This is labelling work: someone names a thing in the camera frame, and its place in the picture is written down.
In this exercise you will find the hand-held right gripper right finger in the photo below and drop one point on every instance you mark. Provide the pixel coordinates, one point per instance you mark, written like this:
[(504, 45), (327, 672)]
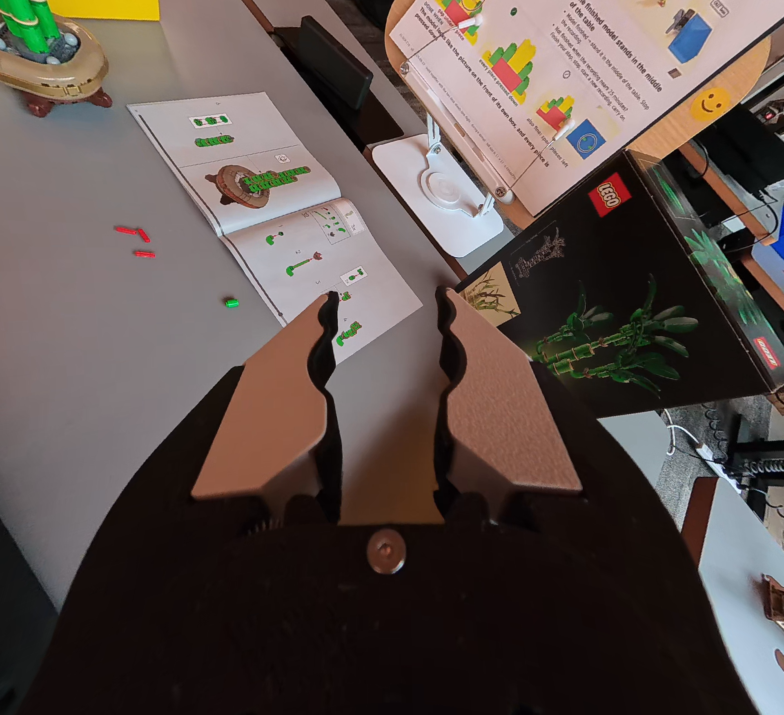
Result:
[(508, 421)]

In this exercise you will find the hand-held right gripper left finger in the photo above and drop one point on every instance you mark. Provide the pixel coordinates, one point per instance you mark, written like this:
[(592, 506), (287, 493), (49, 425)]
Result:
[(269, 421)]

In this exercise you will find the black building set box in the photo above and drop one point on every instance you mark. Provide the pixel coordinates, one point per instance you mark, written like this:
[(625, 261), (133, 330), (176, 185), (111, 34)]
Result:
[(582, 250)]

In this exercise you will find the white stand base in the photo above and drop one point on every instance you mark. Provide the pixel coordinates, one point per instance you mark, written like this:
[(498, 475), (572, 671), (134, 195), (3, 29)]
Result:
[(404, 176)]

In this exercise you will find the open building instruction booklet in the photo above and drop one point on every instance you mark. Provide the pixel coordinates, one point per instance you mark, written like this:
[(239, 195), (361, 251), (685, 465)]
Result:
[(257, 133)]

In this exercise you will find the blue plastic bin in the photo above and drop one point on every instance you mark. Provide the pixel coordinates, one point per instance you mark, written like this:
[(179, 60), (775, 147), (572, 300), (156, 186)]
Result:
[(770, 265)]

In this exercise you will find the printed instruction sheet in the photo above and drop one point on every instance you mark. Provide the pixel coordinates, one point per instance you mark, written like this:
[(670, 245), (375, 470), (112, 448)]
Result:
[(551, 115)]

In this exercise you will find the brown woven object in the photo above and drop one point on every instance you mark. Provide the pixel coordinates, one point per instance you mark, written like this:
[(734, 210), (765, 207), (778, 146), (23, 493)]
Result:
[(775, 602)]

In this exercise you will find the black rectangular box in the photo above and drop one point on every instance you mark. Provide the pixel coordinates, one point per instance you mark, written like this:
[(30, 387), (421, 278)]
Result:
[(337, 72)]

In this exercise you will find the black equipment box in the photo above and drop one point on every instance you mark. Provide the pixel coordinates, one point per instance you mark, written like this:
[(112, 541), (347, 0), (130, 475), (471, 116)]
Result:
[(741, 152)]

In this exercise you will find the yellow smiley sticker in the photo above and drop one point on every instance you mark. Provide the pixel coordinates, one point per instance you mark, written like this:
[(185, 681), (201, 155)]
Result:
[(710, 105)]

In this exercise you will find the green bamboo brick model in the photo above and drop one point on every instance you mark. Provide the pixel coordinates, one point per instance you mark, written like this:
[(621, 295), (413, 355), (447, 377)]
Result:
[(55, 72)]

